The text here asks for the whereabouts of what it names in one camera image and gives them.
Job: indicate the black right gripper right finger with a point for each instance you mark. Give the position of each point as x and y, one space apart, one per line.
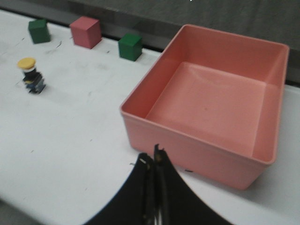
177 204

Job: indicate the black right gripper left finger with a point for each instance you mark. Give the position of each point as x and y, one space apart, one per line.
134 203

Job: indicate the yellow push button switch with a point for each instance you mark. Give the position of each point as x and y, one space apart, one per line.
33 80

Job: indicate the pink plastic bin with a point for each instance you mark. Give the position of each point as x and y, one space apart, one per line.
213 101

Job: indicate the green cube block centre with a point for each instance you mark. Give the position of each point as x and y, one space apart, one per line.
130 47

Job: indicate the pink cube block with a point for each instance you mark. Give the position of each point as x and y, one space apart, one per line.
86 32

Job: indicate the green block far left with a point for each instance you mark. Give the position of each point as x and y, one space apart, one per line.
39 31

